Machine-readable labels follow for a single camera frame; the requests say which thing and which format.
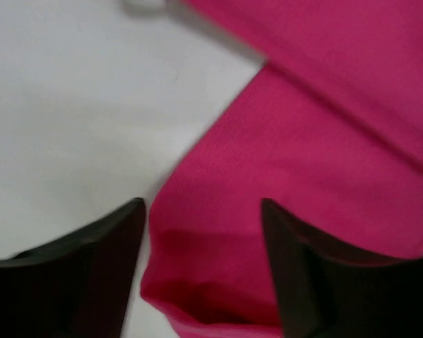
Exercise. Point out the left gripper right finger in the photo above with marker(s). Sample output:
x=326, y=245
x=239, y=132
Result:
x=326, y=287

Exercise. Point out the pink trousers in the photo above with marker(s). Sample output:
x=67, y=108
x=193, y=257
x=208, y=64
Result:
x=331, y=129

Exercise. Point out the white clothes rack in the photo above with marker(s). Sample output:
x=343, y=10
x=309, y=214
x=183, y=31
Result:
x=144, y=6

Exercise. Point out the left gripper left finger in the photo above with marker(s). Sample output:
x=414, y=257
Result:
x=78, y=285

